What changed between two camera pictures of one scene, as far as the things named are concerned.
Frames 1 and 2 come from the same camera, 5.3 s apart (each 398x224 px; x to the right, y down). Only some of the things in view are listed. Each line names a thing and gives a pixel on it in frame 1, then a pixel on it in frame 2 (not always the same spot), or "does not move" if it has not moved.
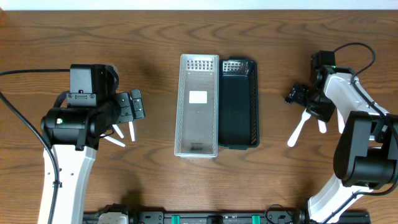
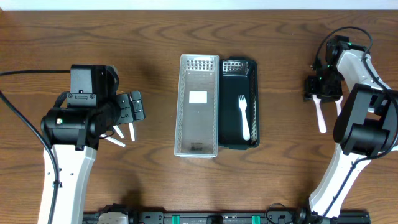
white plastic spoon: [118, 130] does not move
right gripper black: [319, 110] to [327, 92]
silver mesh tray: [196, 107] does not move
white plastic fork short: [305, 116] to [242, 104]
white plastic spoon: [114, 140] does not move
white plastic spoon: [132, 130] does not move
